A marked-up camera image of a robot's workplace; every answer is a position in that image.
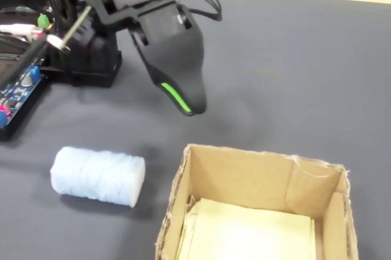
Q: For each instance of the blue circuit board black holder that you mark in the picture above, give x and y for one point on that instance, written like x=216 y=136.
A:
x=18 y=101

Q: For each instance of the pale yellow paper sheets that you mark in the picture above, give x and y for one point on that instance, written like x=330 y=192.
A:
x=250 y=232

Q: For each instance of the brown cardboard box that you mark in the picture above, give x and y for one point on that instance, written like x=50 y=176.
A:
x=238 y=177

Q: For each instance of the small camera circuit board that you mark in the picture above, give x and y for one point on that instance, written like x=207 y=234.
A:
x=74 y=28

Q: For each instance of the large grey table mat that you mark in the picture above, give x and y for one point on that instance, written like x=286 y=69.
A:
x=275 y=58

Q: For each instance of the controller board green terminal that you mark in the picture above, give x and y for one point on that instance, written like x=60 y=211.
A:
x=43 y=20

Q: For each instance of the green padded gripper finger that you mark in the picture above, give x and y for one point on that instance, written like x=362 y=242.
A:
x=175 y=95

